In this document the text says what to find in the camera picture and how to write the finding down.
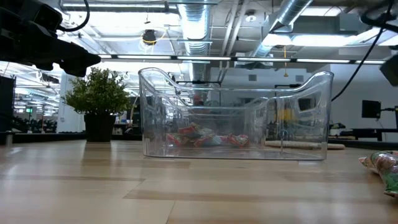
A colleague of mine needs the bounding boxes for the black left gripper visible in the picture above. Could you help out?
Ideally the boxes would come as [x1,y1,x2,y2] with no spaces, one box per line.
[0,6,102,78]

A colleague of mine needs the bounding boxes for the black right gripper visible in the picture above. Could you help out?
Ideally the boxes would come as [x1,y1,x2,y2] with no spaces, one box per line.
[379,54,398,87]

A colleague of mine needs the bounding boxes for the blue snack bag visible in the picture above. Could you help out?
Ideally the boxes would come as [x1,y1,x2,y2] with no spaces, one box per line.
[194,134,223,147]

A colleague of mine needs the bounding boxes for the granola bar orange green wrapper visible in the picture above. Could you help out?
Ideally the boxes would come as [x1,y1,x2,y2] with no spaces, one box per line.
[358,151,398,199]

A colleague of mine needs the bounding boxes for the green plant in black pot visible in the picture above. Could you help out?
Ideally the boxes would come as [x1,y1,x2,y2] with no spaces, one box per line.
[61,67,133,143]

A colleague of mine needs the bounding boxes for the small black square monitor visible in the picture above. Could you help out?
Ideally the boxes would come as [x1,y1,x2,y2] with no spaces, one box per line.
[361,100,382,119]

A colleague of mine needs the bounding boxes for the black background desk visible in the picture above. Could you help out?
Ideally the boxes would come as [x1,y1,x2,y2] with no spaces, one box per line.
[329,123,398,141]

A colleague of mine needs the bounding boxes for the bright ceiling light panel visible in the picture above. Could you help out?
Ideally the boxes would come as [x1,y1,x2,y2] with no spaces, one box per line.
[262,32,383,48]

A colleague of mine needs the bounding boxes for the black monitor panel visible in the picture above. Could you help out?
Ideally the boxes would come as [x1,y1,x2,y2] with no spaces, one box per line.
[0,76,16,133]

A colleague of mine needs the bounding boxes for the clear plastic bin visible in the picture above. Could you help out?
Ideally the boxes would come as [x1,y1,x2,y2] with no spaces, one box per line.
[178,99,254,146]
[154,93,272,150]
[138,67,335,161]

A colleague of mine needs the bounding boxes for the yellow hanging pendant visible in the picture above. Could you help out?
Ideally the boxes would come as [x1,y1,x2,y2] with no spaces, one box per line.
[282,45,289,78]

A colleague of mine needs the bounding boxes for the person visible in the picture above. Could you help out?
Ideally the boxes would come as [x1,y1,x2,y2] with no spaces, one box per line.
[192,94,206,107]
[275,107,296,124]

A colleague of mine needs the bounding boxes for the black horizontal bar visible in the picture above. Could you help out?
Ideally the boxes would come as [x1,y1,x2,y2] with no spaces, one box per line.
[175,80,223,86]

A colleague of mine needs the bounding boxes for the long ceiling light strip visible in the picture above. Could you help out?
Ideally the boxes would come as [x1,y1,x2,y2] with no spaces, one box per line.
[98,54,386,65]

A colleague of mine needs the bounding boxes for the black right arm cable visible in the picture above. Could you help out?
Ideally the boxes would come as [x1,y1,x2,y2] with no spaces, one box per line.
[330,0,395,103]

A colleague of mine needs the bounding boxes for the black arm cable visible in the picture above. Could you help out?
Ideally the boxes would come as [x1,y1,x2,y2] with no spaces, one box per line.
[57,0,91,33]
[330,0,395,103]

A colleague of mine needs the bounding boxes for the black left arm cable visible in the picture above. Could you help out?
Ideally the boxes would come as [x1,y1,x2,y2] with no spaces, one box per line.
[57,0,91,33]

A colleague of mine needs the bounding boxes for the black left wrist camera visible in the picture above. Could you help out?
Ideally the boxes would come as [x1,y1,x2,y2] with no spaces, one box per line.
[27,3,63,32]

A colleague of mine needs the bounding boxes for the black camera with yellow cable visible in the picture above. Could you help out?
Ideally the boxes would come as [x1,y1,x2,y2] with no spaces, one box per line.
[141,29,169,47]

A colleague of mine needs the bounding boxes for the black aluminium table frame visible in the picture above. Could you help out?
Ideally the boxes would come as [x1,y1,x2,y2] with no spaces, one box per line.
[0,132,398,150]

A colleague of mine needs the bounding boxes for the large silver spiral duct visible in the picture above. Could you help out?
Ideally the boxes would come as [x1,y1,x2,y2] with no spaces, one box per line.
[248,0,314,60]

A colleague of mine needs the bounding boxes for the ribbed silver ceiling duct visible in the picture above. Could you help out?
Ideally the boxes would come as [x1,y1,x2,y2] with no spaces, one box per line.
[177,0,213,82]

